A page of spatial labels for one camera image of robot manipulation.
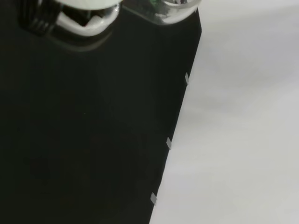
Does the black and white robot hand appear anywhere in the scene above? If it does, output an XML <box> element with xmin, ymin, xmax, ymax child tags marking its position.
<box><xmin>18</xmin><ymin>0</ymin><xmax>123</xmax><ymax>38</ymax></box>

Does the black bench cloth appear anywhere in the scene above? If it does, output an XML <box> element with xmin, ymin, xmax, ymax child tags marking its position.
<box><xmin>0</xmin><ymin>0</ymin><xmax>203</xmax><ymax>224</ymax></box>

